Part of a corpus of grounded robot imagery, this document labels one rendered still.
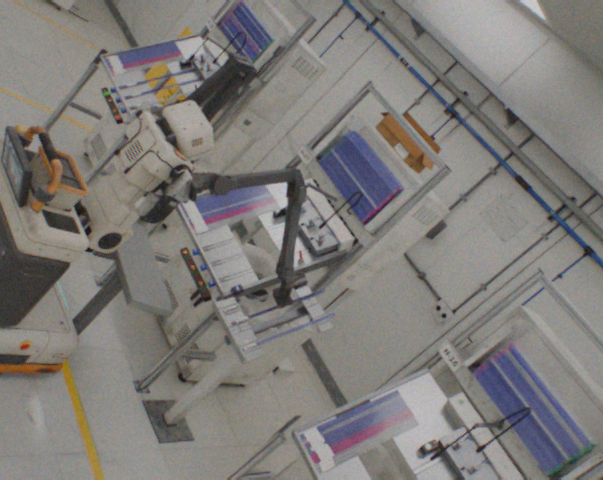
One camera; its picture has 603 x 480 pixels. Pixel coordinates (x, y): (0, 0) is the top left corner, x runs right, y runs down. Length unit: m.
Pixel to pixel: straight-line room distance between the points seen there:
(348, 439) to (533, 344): 0.94
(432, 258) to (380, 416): 2.09
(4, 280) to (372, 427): 1.60
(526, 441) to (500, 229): 2.09
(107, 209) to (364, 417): 1.42
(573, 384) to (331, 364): 2.44
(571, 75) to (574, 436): 2.82
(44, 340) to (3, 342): 0.18
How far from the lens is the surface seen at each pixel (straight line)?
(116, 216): 2.68
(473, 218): 4.69
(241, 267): 3.22
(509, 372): 2.86
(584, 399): 2.98
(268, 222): 3.42
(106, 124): 4.82
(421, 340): 4.66
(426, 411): 2.95
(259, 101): 4.35
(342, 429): 2.81
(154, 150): 2.54
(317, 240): 3.28
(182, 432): 3.47
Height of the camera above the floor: 2.07
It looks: 17 degrees down
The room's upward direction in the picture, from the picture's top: 46 degrees clockwise
